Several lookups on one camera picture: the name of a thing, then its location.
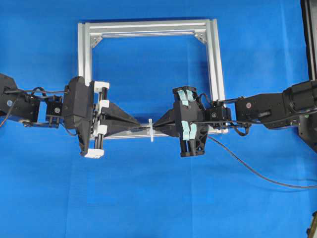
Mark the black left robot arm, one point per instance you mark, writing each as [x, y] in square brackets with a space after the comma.
[37, 107]

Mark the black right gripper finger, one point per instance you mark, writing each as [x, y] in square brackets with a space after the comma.
[166, 119]
[169, 130]

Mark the black rail at right edge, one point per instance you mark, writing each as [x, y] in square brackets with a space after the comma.
[309, 16]

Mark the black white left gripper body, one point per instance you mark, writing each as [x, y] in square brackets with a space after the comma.
[82, 111]

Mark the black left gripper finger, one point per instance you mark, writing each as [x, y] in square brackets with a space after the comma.
[115, 112]
[113, 129]

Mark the dark object bottom right corner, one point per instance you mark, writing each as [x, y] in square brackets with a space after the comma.
[312, 230]

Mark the blue cloth mat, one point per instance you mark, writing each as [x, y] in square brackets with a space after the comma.
[144, 189]

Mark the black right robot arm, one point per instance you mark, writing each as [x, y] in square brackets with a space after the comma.
[294, 107]

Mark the white string loop holder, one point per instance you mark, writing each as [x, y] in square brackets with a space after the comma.
[151, 130]

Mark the aluminium extrusion frame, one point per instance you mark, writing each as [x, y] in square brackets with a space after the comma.
[139, 81]

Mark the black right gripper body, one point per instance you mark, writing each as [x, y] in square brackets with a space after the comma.
[189, 117]

